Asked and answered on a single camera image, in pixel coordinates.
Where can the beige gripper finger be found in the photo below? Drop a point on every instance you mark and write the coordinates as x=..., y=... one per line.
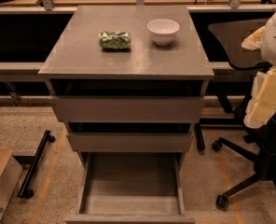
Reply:
x=262, y=105
x=253, y=41

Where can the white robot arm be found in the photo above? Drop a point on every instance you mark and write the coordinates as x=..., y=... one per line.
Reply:
x=268, y=48

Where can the grey drawer cabinet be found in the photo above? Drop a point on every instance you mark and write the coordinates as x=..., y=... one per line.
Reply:
x=128, y=79

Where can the open bottom grey drawer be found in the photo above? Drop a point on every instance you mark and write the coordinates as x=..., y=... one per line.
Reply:
x=130, y=188

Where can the middle grey drawer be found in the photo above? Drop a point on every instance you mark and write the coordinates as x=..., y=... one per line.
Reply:
x=130, y=142

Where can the top grey drawer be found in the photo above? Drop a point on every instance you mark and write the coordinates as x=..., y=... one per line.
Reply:
x=128, y=109

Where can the black office chair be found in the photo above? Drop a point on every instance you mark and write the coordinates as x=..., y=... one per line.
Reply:
x=230, y=35

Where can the white ceramic bowl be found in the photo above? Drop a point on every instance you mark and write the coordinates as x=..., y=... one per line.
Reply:
x=163, y=31

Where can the black table leg with casters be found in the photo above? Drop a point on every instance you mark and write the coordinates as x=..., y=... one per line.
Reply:
x=32, y=162

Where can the wooden box on floor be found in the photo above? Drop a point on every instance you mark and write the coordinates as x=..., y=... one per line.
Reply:
x=10, y=172

